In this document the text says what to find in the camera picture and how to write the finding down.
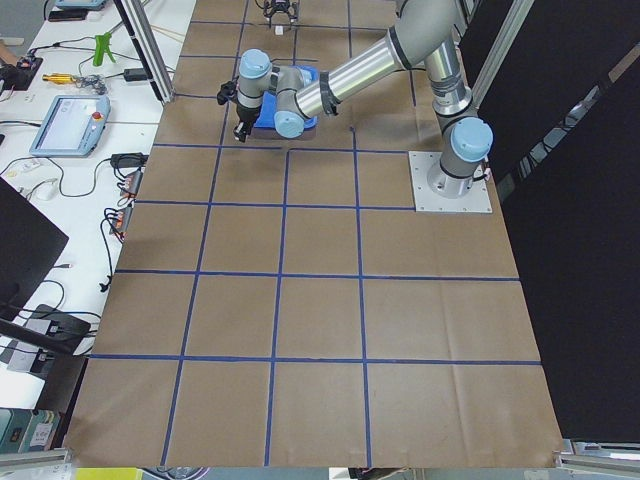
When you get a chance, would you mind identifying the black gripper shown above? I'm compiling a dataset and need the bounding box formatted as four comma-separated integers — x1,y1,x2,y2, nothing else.
262,0,300,28
233,100,261,143

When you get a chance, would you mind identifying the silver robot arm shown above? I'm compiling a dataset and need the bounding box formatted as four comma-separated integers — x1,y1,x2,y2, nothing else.
218,1,494,199

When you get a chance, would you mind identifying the blue plastic tray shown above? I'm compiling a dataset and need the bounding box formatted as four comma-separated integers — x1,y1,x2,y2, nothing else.
255,65,319,138

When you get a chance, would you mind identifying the black power adapter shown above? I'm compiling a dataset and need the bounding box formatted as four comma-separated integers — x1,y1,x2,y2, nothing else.
122,68,148,83

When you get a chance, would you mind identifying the green clamp tool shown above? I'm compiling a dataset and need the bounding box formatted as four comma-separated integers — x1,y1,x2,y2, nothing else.
92,32,116,67

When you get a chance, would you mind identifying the blue teach pendant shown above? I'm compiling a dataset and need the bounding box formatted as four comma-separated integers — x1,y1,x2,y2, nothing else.
29,95,111,157
55,0,106,11

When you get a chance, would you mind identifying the brown paper table cover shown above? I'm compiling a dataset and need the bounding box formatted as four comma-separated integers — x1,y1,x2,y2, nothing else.
65,1,561,468

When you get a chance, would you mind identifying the black monitor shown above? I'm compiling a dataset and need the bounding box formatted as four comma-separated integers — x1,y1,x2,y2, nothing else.
0,180,69,320

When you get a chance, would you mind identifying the aluminium frame post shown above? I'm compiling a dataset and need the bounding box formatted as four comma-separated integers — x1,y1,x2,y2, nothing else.
114,0,175,105

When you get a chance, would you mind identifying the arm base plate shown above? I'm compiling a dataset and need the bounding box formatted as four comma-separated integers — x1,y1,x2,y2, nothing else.
408,151,493,214

